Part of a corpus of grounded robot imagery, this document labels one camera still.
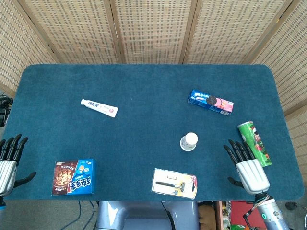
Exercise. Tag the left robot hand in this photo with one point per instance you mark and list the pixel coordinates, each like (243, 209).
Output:
(6, 167)

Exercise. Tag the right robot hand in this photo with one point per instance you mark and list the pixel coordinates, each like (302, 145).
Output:
(253, 175)

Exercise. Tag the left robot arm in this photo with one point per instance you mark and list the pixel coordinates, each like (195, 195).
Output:
(2, 203)

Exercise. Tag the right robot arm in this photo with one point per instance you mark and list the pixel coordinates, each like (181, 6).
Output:
(272, 213)

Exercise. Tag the green Pringles can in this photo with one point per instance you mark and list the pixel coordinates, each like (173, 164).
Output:
(255, 141)

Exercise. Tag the red box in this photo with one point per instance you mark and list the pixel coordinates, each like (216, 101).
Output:
(239, 210)

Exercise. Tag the blue chocolate cookie box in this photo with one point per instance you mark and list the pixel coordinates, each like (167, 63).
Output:
(74, 177)

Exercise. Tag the razor blister pack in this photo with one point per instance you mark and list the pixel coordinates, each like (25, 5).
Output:
(173, 183)

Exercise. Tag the blue pink Oreo box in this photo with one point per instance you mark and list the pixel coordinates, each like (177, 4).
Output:
(209, 102)

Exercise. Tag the white toothpaste tube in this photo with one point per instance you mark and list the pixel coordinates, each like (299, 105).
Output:
(99, 107)

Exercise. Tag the blue table cloth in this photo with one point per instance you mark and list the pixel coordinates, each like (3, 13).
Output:
(144, 134)

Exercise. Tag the grey robot torso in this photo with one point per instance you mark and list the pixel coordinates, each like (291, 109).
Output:
(144, 215)

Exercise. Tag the wicker folding screen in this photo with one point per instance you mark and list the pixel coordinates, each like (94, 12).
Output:
(153, 28)

